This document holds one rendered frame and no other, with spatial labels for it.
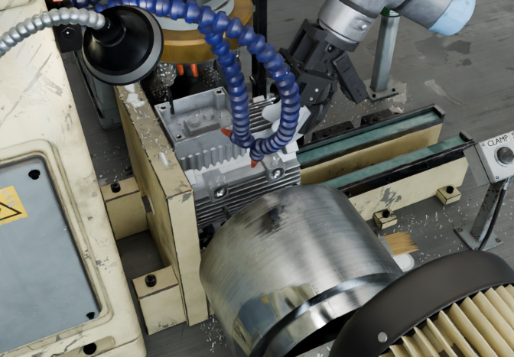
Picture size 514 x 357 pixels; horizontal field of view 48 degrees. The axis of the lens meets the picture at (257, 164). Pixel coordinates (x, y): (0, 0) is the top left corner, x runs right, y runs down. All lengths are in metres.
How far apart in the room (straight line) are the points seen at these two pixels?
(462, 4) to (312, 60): 0.22
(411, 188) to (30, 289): 0.76
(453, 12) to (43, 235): 0.62
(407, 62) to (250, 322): 1.11
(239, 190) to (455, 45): 1.01
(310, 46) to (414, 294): 0.49
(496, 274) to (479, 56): 1.31
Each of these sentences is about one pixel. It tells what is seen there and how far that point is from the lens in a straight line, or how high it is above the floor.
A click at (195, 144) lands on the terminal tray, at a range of 0.89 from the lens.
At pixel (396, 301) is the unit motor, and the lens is 0.46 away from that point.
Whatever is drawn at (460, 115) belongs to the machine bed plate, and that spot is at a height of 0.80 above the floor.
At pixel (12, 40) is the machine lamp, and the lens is 0.46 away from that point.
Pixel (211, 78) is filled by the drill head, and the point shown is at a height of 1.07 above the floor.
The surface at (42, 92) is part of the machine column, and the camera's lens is 0.61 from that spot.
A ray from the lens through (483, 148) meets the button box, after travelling 1.02.
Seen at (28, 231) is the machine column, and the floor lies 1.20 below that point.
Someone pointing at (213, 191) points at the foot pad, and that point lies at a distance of 0.90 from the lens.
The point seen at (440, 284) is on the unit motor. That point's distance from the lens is 0.46.
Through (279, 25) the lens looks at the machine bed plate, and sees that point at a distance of 1.79.
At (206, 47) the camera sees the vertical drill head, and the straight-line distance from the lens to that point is 0.74.
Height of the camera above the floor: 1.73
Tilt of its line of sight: 45 degrees down
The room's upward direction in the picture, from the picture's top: 1 degrees counter-clockwise
